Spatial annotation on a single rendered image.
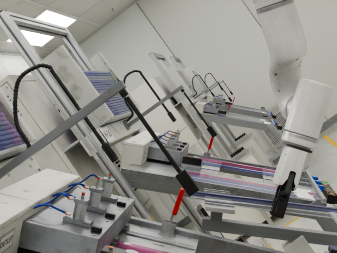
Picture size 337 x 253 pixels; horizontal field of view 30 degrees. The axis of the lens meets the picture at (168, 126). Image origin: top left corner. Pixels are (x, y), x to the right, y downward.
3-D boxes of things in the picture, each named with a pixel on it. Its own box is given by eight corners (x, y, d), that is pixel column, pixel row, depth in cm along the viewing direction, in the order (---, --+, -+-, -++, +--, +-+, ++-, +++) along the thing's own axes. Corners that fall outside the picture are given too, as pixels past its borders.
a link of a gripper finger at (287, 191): (291, 160, 149) (284, 175, 153) (288, 184, 144) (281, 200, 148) (296, 162, 149) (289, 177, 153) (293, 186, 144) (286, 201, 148)
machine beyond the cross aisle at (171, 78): (316, 174, 637) (207, 22, 639) (327, 188, 556) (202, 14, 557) (207, 248, 657) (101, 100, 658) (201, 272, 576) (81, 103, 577)
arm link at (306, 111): (278, 127, 155) (291, 131, 146) (293, 76, 155) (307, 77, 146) (308, 136, 157) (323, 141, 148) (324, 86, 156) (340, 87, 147)
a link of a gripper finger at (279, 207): (278, 187, 151) (270, 214, 151) (279, 190, 148) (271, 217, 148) (291, 192, 151) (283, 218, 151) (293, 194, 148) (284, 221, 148)
